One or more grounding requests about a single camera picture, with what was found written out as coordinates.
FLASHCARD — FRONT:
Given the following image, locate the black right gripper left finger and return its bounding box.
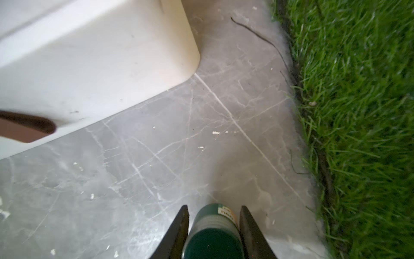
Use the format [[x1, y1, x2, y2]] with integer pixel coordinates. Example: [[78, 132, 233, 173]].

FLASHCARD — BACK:
[[150, 205, 189, 259]]

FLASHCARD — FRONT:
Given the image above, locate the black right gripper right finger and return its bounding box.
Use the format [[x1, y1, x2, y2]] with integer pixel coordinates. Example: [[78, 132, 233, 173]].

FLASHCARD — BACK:
[[239, 206, 277, 259]]

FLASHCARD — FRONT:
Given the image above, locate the green paint can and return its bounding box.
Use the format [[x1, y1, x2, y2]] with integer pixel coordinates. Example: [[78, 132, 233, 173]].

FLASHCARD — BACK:
[[182, 204, 245, 259]]

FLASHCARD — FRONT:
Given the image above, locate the white bottom drawer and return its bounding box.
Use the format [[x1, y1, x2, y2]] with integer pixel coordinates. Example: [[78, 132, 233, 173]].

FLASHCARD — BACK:
[[1, 1, 200, 158]]

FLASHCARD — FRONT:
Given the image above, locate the green artificial grass mat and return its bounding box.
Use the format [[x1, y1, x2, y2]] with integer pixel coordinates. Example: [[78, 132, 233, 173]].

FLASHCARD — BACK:
[[271, 1, 414, 259]]

